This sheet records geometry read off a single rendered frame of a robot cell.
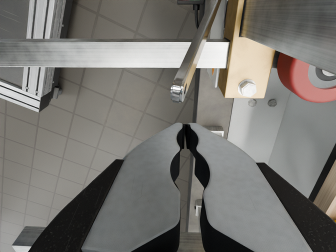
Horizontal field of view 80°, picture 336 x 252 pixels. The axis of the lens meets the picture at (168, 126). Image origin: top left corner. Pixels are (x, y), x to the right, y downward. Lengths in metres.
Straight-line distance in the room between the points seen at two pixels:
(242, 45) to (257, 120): 0.37
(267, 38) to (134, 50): 0.15
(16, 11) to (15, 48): 0.79
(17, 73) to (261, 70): 1.08
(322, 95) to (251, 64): 0.08
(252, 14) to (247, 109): 0.38
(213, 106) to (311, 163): 0.23
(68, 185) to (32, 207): 0.48
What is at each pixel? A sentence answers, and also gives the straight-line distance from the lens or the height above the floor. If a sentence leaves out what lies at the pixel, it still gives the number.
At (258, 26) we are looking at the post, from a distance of 0.20.
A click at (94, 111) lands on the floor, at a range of 1.34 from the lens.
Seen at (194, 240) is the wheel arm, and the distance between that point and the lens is 0.33.
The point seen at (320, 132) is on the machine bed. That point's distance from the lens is 0.50.
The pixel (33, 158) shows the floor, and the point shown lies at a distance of 1.78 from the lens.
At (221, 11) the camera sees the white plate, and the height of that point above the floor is 0.79.
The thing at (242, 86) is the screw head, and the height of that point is 0.88.
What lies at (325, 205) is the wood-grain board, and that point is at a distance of 0.41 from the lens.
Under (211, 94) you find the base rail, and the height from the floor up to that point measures 0.70.
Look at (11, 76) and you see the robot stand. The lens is 1.22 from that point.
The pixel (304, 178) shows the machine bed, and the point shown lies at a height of 0.77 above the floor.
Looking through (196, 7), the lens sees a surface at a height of 0.69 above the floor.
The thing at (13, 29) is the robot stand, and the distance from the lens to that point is 1.13.
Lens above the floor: 1.11
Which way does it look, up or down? 60 degrees down
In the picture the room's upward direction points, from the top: 175 degrees counter-clockwise
